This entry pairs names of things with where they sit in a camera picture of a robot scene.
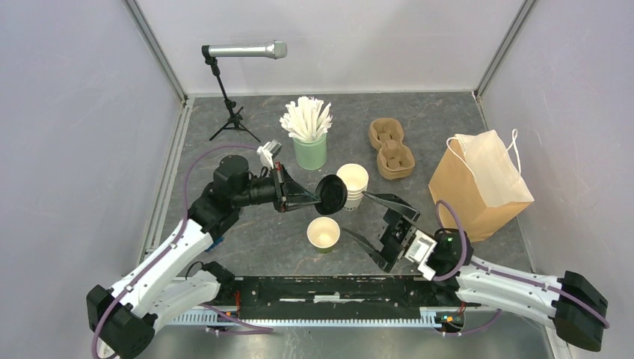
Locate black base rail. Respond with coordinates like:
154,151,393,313
208,274,463,320

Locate green straw holder cup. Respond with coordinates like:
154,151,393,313
293,135,327,171

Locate stack of white paper cups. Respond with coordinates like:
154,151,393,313
336,163,369,211

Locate white paper straws bundle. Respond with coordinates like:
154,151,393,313
279,96,333,142

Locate silver microphone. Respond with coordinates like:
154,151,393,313
201,40,288,60

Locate black tripod mic stand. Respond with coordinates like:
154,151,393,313
205,57,261,143

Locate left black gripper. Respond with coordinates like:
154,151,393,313
233,162,321,213

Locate green paper coffee cup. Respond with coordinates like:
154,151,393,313
307,217,341,254

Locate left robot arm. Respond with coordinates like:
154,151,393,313
86,155,346,358

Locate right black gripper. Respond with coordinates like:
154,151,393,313
342,191,432,273

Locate black plastic cup lid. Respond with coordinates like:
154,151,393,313
314,174,348,215

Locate brown cardboard cup carrier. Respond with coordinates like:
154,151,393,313
369,117,416,180

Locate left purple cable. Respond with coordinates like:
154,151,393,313
90,144,276,359

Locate red and blue block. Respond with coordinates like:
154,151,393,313
205,236,224,253

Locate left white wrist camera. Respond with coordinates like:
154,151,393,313
256,140,282,169

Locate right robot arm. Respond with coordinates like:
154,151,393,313
346,191,609,352

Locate brown paper bag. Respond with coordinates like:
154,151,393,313
428,129,535,242

